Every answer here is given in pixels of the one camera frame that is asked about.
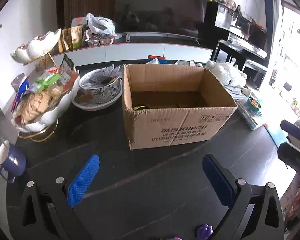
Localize black green toy car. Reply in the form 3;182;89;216
133;105;148;111

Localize green toy boat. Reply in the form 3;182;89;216
247;96;261;112

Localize clear plastic storage box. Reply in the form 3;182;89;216
236;99;265;131

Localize purple paw toy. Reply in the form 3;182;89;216
196;224;213;240

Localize navy blue mug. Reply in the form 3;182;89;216
0;140;26;184

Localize white plate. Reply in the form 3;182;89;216
72;89;122;111

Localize white plush toy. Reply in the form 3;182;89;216
206;61;251;98

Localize white shell snack basket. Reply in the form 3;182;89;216
11;55;79;142

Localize brown cardboard box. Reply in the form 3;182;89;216
122;64;237;150

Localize black shelf cabinet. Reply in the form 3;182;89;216
200;1;268;89

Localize blue white ceramic bowl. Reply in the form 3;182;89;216
79;64;122;92

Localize upper white shell tray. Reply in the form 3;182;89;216
11;28;62;64

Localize green snack packets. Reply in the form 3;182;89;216
58;17;88;53

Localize white plastic bag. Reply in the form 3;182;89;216
86;13;116;37

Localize black television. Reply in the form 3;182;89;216
114;0;208;37

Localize purple spiderman camera toy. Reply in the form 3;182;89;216
167;237;182;240

